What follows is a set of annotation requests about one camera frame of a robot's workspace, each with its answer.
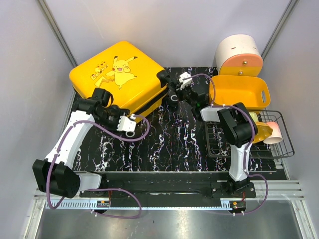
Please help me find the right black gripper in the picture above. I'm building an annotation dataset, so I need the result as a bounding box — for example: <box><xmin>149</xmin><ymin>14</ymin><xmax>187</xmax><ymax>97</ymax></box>
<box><xmin>174</xmin><ymin>82</ymin><xmax>196</xmax><ymax>108</ymax></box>

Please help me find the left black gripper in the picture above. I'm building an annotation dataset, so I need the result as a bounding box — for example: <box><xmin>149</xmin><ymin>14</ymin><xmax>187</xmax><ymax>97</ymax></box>
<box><xmin>97</xmin><ymin>109</ymin><xmax>130</xmax><ymax>138</ymax></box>

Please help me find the yellow Pikachu suitcase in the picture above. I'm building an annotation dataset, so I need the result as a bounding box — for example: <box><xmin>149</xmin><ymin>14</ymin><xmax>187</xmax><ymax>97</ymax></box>
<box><xmin>69</xmin><ymin>41</ymin><xmax>169</xmax><ymax>123</ymax></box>

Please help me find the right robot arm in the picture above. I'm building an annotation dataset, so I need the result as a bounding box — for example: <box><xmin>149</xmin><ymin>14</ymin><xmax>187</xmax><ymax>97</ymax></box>
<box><xmin>161</xmin><ymin>74</ymin><xmax>258</xmax><ymax>198</ymax></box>

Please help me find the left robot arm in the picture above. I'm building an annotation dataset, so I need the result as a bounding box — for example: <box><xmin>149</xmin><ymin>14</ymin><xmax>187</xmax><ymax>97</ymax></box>
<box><xmin>32</xmin><ymin>88</ymin><xmax>136</xmax><ymax>198</ymax></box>

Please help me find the black marble pattern mat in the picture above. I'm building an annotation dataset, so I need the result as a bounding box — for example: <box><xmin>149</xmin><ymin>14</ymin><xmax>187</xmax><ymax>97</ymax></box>
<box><xmin>65</xmin><ymin>66</ymin><xmax>285</xmax><ymax>173</ymax></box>

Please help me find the white pink drawer cabinet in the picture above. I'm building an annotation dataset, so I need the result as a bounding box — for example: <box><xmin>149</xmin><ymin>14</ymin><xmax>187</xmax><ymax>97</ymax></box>
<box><xmin>215</xmin><ymin>34</ymin><xmax>263</xmax><ymax>77</ymax></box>

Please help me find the yellow plastic basket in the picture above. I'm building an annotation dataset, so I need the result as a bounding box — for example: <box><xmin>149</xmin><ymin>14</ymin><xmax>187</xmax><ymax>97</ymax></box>
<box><xmin>209</xmin><ymin>75</ymin><xmax>271</xmax><ymax>111</ymax></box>

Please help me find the pale green cup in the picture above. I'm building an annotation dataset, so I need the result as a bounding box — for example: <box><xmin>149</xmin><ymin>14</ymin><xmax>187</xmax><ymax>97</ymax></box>
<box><xmin>249</xmin><ymin>112</ymin><xmax>259</xmax><ymax>122</ymax></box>

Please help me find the yellow ceramic dish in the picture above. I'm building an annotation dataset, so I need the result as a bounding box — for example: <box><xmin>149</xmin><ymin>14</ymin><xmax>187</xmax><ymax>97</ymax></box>
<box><xmin>253</xmin><ymin>121</ymin><xmax>273</xmax><ymax>144</ymax></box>

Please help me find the pink white cup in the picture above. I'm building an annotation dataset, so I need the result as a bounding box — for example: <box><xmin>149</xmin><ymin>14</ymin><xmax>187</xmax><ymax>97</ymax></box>
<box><xmin>263</xmin><ymin>121</ymin><xmax>283</xmax><ymax>144</ymax></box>

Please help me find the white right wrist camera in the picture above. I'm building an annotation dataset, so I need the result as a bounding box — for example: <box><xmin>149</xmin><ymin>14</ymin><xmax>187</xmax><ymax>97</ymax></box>
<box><xmin>177</xmin><ymin>72</ymin><xmax>192</xmax><ymax>90</ymax></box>

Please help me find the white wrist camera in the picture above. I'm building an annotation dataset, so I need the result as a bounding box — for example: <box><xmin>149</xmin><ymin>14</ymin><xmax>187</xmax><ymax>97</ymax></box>
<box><xmin>177</xmin><ymin>72</ymin><xmax>192</xmax><ymax>90</ymax></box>
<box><xmin>117</xmin><ymin>114</ymin><xmax>137</xmax><ymax>132</ymax></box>

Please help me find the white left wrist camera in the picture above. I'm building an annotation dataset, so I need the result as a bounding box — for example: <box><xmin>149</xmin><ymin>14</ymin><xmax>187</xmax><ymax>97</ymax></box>
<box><xmin>117</xmin><ymin>114</ymin><xmax>137</xmax><ymax>132</ymax></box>

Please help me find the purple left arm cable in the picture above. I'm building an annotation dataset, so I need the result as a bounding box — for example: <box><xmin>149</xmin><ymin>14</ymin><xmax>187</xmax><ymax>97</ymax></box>
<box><xmin>46</xmin><ymin>115</ymin><xmax>151</xmax><ymax>219</ymax></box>

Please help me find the black wire rack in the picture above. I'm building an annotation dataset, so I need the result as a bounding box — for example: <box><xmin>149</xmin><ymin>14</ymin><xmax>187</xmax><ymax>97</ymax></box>
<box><xmin>205</xmin><ymin>110</ymin><xmax>295</xmax><ymax>159</ymax></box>

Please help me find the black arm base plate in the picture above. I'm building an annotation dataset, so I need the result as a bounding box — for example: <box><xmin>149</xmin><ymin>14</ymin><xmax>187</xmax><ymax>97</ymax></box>
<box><xmin>100</xmin><ymin>172</ymin><xmax>256</xmax><ymax>199</ymax></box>

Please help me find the aluminium frame rail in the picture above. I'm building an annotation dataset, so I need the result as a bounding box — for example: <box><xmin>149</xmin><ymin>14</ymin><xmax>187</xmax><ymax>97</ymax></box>
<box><xmin>33</xmin><ymin>179</ymin><xmax>305</xmax><ymax>210</ymax></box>

